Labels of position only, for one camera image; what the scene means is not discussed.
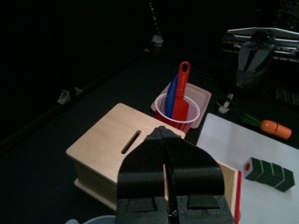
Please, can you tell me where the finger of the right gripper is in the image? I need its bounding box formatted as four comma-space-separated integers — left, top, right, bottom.
236, 45, 258, 88
245, 47, 277, 88

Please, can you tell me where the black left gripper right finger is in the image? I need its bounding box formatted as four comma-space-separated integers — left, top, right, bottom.
161, 126, 238, 224

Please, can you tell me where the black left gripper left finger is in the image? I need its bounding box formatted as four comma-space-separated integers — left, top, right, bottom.
115, 125, 171, 224

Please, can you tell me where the wooden drawer with red front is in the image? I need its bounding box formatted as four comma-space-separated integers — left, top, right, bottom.
217, 160, 244, 224

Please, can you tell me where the dark green block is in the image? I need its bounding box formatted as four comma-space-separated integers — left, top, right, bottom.
242, 157, 266, 182

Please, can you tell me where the wooden box with slot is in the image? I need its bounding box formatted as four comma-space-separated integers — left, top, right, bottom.
66, 102, 187, 212

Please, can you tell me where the pink translucent plastic container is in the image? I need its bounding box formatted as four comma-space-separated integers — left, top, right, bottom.
150, 81, 213, 130

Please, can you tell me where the white cutting board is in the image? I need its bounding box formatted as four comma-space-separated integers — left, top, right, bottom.
195, 112, 299, 224

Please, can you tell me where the dark green toy sushi slice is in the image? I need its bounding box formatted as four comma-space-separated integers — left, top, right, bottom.
257, 159, 276, 185
268, 163, 286, 188
276, 167, 297, 193

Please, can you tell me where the red toy spatula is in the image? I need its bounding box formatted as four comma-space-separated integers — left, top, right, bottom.
171, 60, 193, 121

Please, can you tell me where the pale blue bowl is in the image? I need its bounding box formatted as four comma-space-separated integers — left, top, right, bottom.
65, 214, 118, 224

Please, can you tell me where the blue toy knife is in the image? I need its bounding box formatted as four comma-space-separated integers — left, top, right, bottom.
163, 73, 181, 119

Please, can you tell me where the orange toy carrot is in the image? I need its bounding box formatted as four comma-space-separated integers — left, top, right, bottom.
241, 114, 294, 140

